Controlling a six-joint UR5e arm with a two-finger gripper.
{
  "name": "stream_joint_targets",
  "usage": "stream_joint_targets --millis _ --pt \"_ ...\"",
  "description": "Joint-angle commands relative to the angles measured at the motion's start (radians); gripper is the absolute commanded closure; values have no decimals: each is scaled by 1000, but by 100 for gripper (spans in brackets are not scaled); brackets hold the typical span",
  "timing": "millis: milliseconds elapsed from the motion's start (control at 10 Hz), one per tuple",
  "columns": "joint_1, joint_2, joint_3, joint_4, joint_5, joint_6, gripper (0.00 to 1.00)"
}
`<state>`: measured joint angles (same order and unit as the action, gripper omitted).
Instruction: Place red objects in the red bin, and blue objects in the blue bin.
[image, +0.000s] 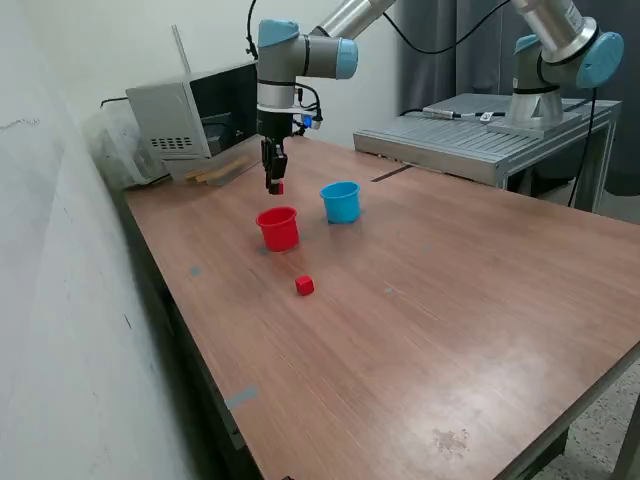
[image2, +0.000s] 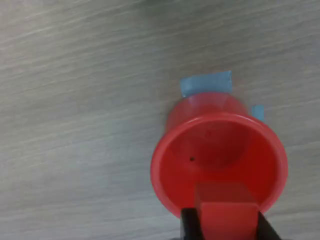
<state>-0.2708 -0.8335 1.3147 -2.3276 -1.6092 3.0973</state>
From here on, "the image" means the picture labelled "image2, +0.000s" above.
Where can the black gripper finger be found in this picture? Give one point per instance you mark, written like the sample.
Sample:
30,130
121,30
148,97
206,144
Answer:
191,225
266,230

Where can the red plastic bin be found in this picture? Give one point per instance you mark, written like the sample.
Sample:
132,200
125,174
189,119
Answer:
175,150

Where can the wide blue tape piece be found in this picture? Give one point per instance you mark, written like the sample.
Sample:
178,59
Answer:
205,83

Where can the red cube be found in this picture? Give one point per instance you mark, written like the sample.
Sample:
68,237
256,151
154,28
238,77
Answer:
227,220

